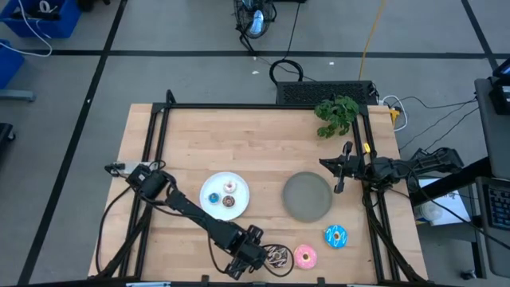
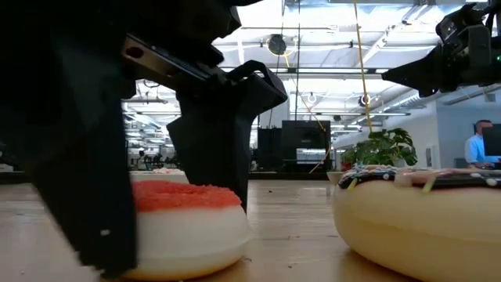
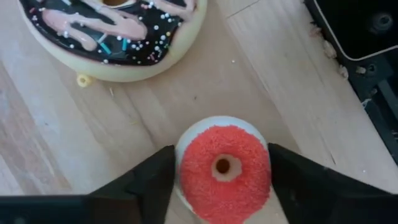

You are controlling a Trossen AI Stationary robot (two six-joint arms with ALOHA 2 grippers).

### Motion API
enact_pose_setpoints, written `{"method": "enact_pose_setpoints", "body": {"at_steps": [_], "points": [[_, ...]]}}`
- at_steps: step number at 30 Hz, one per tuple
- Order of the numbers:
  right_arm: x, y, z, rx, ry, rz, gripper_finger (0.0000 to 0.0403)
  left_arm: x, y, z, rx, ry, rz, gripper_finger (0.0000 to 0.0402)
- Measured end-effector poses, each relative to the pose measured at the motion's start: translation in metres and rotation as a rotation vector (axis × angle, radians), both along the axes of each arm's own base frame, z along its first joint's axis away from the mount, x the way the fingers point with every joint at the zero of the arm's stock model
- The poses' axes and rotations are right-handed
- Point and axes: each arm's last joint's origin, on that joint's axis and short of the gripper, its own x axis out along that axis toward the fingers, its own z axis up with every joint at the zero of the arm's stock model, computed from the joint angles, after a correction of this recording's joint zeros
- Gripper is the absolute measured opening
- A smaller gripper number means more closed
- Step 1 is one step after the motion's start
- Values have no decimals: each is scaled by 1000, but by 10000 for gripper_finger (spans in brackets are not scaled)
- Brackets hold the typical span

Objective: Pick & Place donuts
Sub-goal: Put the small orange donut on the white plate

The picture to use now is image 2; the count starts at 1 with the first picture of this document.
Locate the red frosted donut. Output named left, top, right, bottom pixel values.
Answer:
left=123, top=179, right=252, bottom=282

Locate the person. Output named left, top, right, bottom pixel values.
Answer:
left=463, top=118, right=501, bottom=166

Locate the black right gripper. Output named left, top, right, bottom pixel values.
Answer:
left=381, top=0, right=501, bottom=99

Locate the white round plate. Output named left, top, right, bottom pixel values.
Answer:
left=130, top=170, right=190, bottom=185

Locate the yellow cable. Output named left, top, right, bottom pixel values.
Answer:
left=352, top=0, right=374, bottom=135

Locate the black equipment cabinet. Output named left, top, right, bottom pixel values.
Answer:
left=256, top=119, right=333, bottom=174

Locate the black ceiling cable reel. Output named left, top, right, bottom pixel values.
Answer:
left=267, top=34, right=288, bottom=56

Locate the black computer monitor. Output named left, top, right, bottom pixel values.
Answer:
left=481, top=124, right=501, bottom=158

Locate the green potted plant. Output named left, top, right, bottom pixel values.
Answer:
left=341, top=127, right=419, bottom=174

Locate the chocolate sprinkled donut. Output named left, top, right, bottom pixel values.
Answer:
left=332, top=164, right=501, bottom=282

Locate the black hanging cable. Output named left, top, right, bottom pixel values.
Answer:
left=295, top=0, right=301, bottom=123

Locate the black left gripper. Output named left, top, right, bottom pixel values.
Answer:
left=0, top=0, right=262, bottom=99

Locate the black aluminium table frame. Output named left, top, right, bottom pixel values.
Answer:
left=247, top=172, right=330, bottom=182

